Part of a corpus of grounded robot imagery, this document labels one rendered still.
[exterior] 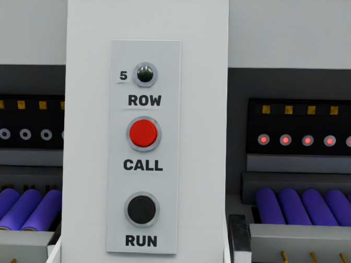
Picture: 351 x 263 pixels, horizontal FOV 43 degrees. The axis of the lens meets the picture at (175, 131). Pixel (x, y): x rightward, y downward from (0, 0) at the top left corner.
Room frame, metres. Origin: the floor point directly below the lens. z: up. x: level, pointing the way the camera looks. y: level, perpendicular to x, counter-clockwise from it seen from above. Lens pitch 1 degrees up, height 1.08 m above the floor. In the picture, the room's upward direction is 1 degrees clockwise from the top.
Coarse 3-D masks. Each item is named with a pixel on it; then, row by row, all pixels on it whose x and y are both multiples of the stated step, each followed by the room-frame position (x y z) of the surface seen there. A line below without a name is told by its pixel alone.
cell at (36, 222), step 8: (48, 192) 0.39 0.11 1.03; (56, 192) 0.39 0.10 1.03; (48, 200) 0.37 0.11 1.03; (56, 200) 0.38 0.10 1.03; (40, 208) 0.36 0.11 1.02; (48, 208) 0.36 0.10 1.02; (56, 208) 0.37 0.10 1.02; (32, 216) 0.35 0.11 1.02; (40, 216) 0.35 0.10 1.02; (48, 216) 0.35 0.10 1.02; (56, 216) 0.37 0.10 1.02; (24, 224) 0.34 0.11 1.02; (32, 224) 0.33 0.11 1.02; (40, 224) 0.34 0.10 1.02; (48, 224) 0.35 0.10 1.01
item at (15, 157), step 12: (0, 156) 0.43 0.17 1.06; (12, 156) 0.43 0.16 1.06; (24, 156) 0.43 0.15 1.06; (36, 156) 0.43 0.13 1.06; (48, 156) 0.43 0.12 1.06; (60, 156) 0.43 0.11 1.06; (60, 228) 0.31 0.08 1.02; (60, 240) 0.26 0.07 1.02; (48, 252) 0.30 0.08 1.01; (60, 252) 0.26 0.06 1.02
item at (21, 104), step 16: (0, 96) 0.41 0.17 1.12; (16, 96) 0.41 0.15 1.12; (32, 96) 0.41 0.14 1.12; (48, 96) 0.41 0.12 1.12; (64, 96) 0.41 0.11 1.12; (0, 112) 0.42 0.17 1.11; (16, 112) 0.42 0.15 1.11; (32, 112) 0.42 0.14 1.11; (48, 112) 0.42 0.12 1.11; (64, 112) 0.42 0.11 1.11; (0, 128) 0.43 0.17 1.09; (16, 128) 0.42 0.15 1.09; (32, 128) 0.42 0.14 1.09; (48, 128) 0.42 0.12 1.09; (0, 144) 0.43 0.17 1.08; (16, 144) 0.43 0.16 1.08; (32, 144) 0.43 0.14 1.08; (48, 144) 0.43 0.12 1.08
